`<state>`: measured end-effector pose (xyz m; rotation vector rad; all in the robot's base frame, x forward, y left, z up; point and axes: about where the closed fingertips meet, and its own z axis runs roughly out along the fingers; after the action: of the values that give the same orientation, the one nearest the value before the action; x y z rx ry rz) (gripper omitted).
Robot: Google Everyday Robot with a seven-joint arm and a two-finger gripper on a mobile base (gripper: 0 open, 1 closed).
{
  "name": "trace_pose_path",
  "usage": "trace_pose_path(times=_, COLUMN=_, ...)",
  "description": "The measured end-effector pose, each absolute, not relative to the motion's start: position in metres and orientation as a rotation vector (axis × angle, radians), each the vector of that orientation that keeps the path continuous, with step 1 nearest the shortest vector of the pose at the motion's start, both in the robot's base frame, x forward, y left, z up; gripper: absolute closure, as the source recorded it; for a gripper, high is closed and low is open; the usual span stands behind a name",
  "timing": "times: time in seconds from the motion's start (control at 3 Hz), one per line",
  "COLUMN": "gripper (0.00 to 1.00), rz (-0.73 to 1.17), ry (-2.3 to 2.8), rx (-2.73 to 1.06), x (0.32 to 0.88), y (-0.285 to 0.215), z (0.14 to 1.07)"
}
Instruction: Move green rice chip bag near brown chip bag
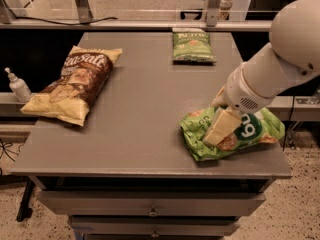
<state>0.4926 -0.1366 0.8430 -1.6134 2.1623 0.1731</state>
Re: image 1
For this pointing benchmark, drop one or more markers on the brown sea salt chip bag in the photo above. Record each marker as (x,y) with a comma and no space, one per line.
(82,77)

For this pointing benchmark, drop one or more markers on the upper grey drawer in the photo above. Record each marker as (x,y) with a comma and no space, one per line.
(152,204)

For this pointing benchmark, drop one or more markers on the small green chip bag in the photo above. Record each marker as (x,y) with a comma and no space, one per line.
(192,45)

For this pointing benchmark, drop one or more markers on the green rice chip bag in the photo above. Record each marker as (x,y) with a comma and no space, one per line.
(260,127)

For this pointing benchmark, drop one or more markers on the black table leg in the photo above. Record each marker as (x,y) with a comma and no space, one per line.
(25,211)

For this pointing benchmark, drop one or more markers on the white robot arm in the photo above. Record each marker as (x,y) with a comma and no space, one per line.
(290,58)

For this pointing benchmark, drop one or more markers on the white pump bottle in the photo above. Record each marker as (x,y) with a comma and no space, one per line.
(18,86)

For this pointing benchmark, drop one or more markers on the grey drawer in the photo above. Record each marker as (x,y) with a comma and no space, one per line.
(153,227)
(152,204)

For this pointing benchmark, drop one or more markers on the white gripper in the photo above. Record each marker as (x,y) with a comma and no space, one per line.
(240,95)

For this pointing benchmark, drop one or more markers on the lower grey drawer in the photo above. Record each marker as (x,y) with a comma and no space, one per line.
(153,227)

